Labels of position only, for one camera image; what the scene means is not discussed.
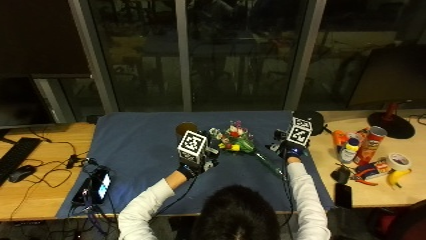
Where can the person's right hand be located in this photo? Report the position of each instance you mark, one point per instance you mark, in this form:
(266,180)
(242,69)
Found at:
(293,151)

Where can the person's left hand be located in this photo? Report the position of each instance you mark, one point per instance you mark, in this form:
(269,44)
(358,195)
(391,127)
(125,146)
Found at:
(211,156)

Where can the white marker cube right glove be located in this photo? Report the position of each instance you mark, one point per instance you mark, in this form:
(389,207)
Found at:
(299,132)

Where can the white marker cube glove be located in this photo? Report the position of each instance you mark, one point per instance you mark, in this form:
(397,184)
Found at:
(299,132)
(191,146)

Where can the white marker cube left glove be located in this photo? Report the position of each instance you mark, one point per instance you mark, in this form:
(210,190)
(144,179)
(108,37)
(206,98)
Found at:
(191,146)

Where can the colourful flower bouquet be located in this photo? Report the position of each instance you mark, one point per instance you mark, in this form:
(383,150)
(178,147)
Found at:
(237,138)

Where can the brown cup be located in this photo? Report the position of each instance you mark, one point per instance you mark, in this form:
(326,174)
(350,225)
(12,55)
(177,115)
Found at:
(186,128)

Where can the black round cap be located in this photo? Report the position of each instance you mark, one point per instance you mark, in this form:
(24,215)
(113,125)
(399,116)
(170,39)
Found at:
(315,121)

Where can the orange bottle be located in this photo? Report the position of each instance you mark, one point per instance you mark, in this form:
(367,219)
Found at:
(339,136)

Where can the white bottle blue cap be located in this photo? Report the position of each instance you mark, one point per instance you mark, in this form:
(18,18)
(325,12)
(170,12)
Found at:
(347,150)

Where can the blue table cloth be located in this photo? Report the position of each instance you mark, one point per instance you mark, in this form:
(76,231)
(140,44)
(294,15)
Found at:
(137,150)

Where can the small black pouch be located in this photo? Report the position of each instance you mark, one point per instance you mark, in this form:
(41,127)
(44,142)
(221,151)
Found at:
(341,174)

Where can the red chips can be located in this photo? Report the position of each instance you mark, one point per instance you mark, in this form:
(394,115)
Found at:
(370,145)

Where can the black smartphone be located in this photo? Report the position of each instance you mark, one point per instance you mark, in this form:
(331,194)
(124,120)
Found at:
(342,195)

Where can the red and blue packet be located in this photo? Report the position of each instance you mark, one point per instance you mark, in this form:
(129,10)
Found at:
(371,168)

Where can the white tape roll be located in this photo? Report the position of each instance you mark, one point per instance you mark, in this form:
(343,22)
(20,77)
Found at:
(398,161)

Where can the black device with lit screen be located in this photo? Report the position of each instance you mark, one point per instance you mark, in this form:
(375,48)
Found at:
(94,188)

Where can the yellow banana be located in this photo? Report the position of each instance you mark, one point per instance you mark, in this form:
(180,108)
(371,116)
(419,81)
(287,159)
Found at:
(395,177)

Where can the monitor with red stand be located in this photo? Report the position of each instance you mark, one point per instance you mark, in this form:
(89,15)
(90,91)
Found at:
(390,83)

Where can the red chair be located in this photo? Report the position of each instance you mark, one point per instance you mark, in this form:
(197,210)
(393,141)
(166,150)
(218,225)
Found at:
(399,221)

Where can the black computer mouse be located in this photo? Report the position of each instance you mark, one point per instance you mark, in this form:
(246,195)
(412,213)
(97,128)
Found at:
(21,173)

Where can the black keyboard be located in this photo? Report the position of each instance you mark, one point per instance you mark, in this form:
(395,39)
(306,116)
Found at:
(17,156)

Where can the dark computer monitor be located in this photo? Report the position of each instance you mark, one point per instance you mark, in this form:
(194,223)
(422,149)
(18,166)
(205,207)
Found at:
(21,100)

